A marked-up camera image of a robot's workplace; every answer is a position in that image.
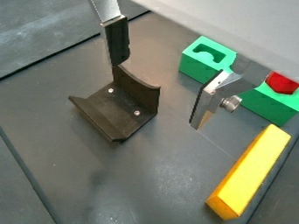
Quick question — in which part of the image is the black curved fixture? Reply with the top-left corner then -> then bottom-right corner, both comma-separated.
70,66 -> 161,142

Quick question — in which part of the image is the yellow rectangular block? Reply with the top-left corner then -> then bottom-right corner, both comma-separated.
206,124 -> 292,221

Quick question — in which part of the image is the green foam shape board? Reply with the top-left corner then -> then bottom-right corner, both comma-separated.
180,36 -> 299,126

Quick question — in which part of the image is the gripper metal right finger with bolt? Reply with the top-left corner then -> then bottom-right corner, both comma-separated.
190,56 -> 272,129

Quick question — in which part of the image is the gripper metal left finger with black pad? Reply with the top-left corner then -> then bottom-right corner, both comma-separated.
89,0 -> 130,67

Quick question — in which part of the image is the small red block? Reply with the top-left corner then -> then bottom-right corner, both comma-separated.
266,72 -> 299,95

